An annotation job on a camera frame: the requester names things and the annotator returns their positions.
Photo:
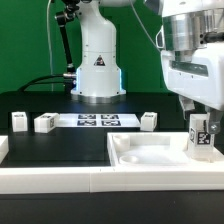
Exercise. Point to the white square table top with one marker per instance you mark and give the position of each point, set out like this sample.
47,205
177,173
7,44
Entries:
153,149

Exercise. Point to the white left fence bar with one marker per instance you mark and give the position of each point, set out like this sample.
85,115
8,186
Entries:
4,148

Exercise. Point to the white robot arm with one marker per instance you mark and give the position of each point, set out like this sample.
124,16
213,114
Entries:
191,45

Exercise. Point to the white fence bar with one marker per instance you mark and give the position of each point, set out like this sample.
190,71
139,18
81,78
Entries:
109,179
4,148

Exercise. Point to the white front fence bar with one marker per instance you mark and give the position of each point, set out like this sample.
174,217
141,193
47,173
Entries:
109,179

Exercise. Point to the white sheet with tags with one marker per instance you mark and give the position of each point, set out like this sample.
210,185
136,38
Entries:
98,120

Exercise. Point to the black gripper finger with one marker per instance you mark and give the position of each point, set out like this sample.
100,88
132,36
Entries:
213,121
187,106

